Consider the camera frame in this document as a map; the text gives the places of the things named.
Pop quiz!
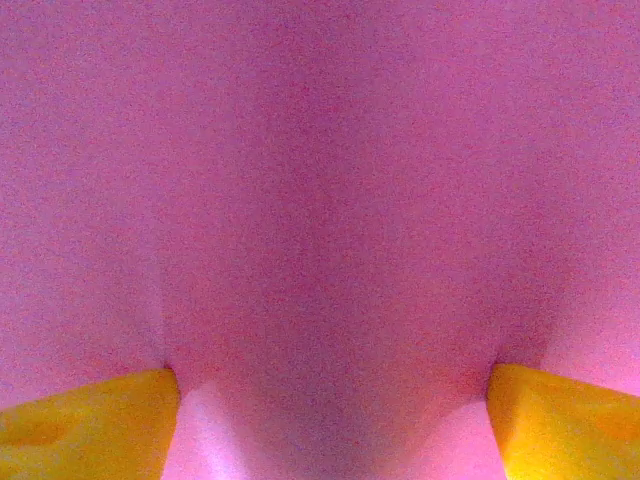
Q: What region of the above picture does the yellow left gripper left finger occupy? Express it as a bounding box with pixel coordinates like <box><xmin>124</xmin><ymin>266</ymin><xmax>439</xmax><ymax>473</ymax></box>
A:
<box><xmin>0</xmin><ymin>368</ymin><xmax>181</xmax><ymax>480</ymax></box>

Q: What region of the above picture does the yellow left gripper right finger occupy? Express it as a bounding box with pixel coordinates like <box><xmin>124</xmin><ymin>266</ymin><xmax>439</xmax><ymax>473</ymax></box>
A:
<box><xmin>487</xmin><ymin>363</ymin><xmax>640</xmax><ymax>480</ymax></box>

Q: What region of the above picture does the pink paper sheet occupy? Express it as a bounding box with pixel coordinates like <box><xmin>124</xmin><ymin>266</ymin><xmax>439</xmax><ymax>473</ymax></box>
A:
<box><xmin>0</xmin><ymin>0</ymin><xmax>640</xmax><ymax>480</ymax></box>

